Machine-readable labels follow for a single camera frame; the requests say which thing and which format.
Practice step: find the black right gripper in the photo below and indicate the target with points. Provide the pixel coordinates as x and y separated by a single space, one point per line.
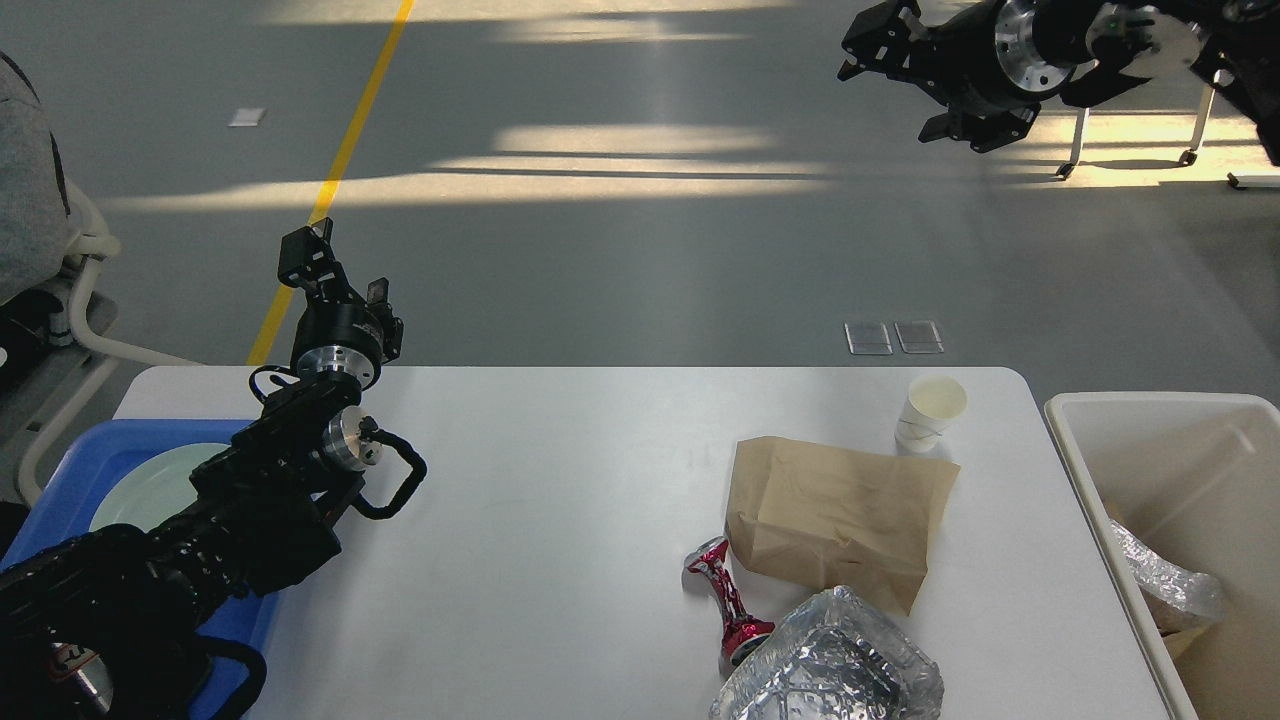
983 64

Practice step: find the white chair left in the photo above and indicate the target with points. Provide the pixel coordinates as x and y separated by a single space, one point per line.
56 242

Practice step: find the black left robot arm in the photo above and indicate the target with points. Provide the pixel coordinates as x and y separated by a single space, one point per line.
108 625

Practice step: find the cardboard piece in bin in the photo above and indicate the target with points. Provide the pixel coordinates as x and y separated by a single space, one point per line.
1177 642

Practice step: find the small foil piece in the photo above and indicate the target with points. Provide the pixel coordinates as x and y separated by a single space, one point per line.
1180 600

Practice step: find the white plastic bin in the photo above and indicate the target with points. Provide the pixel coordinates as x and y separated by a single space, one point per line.
1195 476

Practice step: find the floor outlet plate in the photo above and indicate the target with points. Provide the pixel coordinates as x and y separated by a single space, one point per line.
868 339
919 337

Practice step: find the crumpled aluminium foil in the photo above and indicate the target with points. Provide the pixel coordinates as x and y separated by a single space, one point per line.
836 656

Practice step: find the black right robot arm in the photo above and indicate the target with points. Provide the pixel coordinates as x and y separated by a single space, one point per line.
1116 46

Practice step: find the blue plastic tray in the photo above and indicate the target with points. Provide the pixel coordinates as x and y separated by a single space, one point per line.
94 465

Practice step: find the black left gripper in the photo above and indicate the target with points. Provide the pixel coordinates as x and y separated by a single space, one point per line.
335 335

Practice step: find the light green plate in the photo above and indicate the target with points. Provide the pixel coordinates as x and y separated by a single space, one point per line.
156 490

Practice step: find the crushed red soda can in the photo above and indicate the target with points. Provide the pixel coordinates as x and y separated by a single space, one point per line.
742 632

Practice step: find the left floor outlet plate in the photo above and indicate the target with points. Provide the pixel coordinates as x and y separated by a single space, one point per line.
868 339

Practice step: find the right floor outlet plate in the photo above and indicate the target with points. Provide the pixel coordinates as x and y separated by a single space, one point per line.
919 337

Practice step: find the brown paper bag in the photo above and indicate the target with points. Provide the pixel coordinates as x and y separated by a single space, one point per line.
822 516

